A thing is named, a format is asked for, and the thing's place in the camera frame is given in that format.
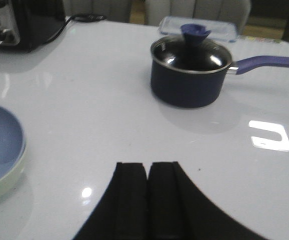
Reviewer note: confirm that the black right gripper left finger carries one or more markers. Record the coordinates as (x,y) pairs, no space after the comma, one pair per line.
(121,213)

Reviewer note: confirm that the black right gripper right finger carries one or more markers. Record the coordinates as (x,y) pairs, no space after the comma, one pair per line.
(178,210)

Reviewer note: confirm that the green bowl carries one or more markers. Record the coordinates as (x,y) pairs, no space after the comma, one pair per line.
(12,175)

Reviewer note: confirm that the blue bowl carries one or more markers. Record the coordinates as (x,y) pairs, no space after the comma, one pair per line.
(12,141)

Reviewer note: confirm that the dark blue saucepan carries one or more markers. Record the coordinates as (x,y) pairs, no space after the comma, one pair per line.
(193,89)

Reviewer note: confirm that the glass pot lid blue knob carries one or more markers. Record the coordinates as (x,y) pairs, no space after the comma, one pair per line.
(191,52)

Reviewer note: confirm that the beige armchair right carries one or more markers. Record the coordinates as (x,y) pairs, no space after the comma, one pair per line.
(232,11)

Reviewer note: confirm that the black and silver toaster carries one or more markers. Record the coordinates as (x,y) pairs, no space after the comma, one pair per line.
(28,24)

